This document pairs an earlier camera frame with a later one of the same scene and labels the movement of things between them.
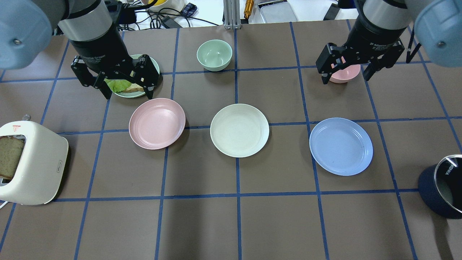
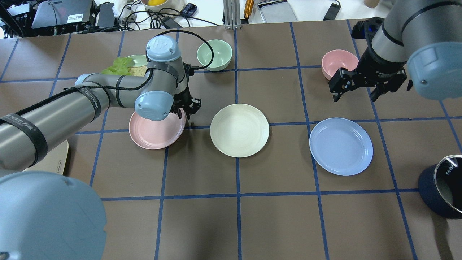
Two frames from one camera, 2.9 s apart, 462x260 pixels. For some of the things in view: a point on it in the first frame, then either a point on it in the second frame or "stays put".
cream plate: [239, 130] stays put
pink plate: [156, 123] stays put
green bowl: [214, 55] stays put
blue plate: [341, 146] stays put
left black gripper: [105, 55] to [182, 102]
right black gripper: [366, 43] to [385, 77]
